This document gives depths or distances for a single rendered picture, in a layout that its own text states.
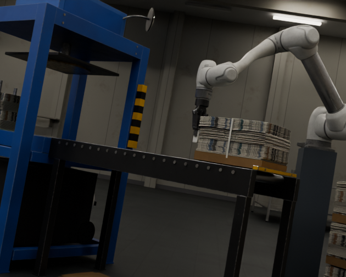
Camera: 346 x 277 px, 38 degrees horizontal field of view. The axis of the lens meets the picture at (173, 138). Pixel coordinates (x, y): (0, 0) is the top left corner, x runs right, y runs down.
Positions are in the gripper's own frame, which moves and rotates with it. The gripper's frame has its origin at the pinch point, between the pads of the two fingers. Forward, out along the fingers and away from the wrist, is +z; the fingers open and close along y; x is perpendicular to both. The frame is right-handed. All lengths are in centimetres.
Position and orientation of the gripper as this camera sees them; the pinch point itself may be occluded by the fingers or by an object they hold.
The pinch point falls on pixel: (196, 136)
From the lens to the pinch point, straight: 270.5
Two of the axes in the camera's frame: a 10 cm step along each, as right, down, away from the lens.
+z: -1.7, 9.8, -0.5
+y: 5.8, 1.4, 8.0
